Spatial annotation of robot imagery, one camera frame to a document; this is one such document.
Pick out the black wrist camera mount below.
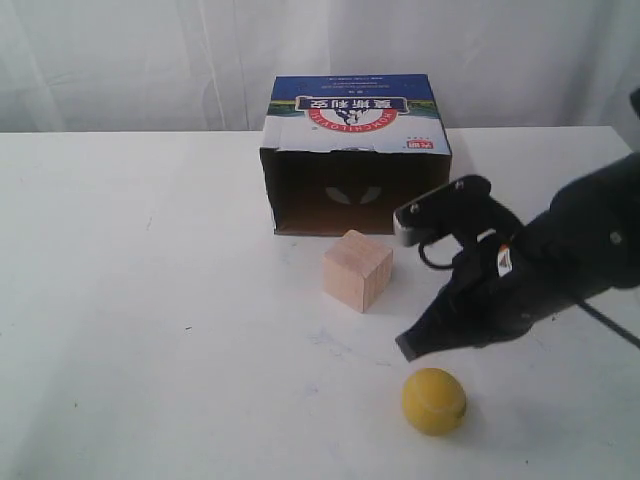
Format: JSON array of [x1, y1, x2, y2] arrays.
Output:
[[393, 174, 523, 249]]

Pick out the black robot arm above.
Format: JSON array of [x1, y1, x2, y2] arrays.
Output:
[[393, 153, 639, 361]]

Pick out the light wooden cube block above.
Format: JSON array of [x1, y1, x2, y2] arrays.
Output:
[[323, 230, 393, 313]]

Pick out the yellow tennis ball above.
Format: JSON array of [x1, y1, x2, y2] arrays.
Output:
[[402, 368, 467, 436]]

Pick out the white backdrop curtain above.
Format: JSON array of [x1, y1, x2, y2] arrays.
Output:
[[1, 1, 639, 132]]

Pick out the blue white cardboard box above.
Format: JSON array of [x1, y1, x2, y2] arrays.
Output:
[[259, 73, 452, 236]]

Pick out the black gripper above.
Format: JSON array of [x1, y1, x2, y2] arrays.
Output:
[[395, 227, 549, 362]]

